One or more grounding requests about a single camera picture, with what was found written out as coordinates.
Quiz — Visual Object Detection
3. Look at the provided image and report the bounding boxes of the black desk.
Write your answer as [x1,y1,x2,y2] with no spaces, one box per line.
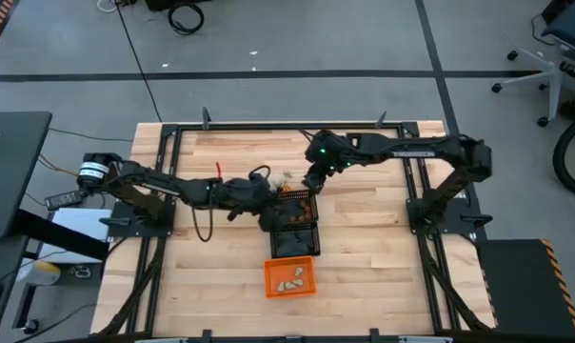
[0,111,53,239]
[0,236,30,343]

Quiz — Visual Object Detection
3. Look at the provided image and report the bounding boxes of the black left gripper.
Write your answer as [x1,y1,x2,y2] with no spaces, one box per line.
[213,175,289,233]

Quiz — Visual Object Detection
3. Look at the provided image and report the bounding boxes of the orange plastic basket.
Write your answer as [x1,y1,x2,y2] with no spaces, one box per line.
[263,255,317,300]

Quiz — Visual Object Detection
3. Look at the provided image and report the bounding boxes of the white office chair blue seat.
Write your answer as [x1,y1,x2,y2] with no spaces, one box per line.
[490,0,575,129]

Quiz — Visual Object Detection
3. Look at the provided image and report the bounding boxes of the black metal beam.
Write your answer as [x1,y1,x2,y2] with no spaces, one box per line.
[10,208,110,263]

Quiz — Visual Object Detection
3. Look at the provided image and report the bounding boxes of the long black floor cable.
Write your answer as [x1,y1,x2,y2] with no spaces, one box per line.
[113,0,164,123]

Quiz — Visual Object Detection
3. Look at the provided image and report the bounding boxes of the thick black curved hose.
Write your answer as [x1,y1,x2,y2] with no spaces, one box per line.
[551,118,575,202]

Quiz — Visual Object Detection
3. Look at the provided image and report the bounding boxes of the black floor equipment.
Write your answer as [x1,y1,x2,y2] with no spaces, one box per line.
[144,0,213,12]

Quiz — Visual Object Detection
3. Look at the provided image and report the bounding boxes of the yellow floor cable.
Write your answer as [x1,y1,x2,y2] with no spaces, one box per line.
[36,153,82,180]

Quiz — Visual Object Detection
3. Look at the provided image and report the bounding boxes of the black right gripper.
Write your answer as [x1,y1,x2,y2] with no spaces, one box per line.
[302,160,339,194]

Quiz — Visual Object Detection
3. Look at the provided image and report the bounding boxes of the white box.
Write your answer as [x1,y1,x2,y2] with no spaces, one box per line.
[38,208,111,265]

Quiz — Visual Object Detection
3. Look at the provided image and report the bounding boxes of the coiled black cable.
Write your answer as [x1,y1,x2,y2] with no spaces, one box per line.
[167,2,206,36]

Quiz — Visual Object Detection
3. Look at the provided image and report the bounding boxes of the black plastic basket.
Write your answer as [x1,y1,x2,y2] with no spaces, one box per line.
[268,221,322,258]
[272,189,320,225]

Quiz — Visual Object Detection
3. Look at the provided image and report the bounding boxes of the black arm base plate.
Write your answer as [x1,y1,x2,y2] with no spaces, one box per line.
[99,199,175,239]
[406,197,494,235]

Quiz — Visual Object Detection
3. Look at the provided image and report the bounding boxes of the white yellow round object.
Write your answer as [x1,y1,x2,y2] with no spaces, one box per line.
[18,260,63,288]

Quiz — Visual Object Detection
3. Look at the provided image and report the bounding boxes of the thin black cable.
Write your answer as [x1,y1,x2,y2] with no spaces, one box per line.
[48,127,135,143]

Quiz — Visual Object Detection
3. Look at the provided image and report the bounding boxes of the black power adapter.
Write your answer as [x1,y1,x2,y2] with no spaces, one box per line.
[44,190,86,212]

